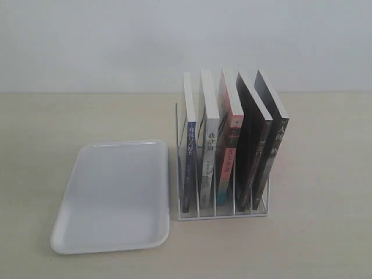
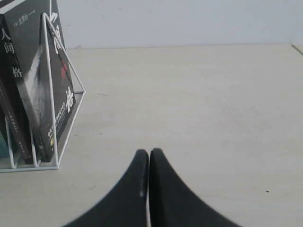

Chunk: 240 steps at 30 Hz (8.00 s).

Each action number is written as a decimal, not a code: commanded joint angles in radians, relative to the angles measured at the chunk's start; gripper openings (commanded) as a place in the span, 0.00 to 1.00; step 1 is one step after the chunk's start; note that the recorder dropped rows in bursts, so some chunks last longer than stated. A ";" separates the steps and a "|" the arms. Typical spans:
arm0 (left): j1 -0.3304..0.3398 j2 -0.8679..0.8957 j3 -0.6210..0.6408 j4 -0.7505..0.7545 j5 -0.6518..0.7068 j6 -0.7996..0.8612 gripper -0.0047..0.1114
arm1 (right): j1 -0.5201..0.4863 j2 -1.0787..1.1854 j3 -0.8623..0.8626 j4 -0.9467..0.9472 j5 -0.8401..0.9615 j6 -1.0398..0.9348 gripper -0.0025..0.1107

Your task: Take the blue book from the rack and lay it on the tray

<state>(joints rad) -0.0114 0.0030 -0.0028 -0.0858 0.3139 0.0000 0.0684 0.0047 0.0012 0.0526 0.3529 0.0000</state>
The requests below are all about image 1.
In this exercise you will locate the red teal spine book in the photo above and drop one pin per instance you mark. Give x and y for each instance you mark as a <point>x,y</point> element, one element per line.
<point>231,119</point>

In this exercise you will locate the grey white spine book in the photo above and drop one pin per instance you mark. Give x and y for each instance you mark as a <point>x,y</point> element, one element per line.
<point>207,136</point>

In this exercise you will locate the black grey spine book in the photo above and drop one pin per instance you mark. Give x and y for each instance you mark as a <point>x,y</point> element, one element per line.
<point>279,124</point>

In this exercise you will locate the white plastic tray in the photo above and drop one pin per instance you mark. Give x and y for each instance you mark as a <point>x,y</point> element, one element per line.
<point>116,199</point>

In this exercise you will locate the white wire book rack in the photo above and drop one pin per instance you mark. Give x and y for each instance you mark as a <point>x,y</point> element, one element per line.
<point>228,211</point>

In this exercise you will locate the blue moon cover book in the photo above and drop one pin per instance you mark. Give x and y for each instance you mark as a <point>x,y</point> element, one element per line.
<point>188,143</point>

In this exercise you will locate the dark red spine book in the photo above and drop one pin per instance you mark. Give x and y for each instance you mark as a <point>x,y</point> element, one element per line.
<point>254,131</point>

